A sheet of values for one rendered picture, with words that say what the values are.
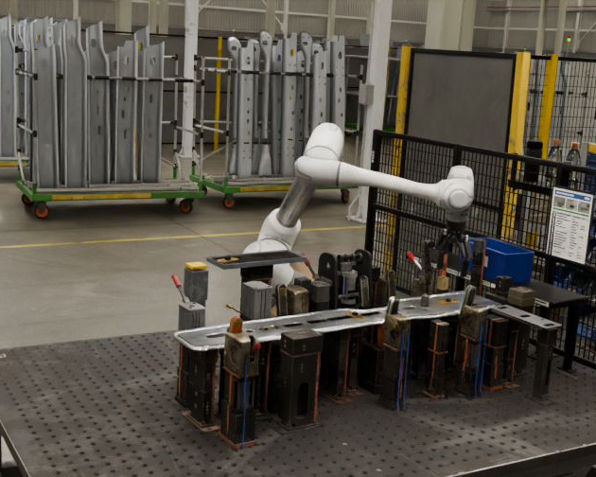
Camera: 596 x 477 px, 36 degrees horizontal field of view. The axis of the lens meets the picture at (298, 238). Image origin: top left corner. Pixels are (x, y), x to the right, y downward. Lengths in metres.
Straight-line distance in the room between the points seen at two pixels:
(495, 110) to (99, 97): 5.68
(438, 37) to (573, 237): 7.42
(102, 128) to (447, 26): 4.20
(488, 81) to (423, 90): 0.68
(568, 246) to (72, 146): 7.01
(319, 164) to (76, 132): 6.70
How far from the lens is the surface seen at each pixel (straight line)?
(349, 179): 3.56
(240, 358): 2.86
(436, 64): 6.19
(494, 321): 3.56
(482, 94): 5.80
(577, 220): 3.90
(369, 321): 3.32
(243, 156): 11.14
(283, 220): 4.02
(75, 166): 10.09
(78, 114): 10.08
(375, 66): 10.35
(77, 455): 2.94
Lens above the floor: 1.97
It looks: 12 degrees down
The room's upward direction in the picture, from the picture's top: 3 degrees clockwise
